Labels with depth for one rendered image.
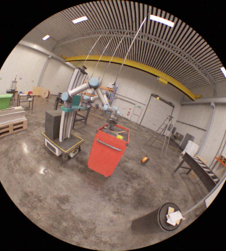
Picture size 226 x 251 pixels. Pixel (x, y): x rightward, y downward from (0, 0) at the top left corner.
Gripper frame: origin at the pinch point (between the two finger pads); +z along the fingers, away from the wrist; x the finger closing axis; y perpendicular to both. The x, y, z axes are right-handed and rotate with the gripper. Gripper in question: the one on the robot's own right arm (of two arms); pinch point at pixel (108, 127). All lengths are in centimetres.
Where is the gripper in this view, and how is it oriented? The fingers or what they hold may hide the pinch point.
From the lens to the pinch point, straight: 112.2
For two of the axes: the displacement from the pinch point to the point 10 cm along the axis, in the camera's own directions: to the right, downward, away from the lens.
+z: -3.4, 9.0, 2.6
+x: -5.7, 0.2, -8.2
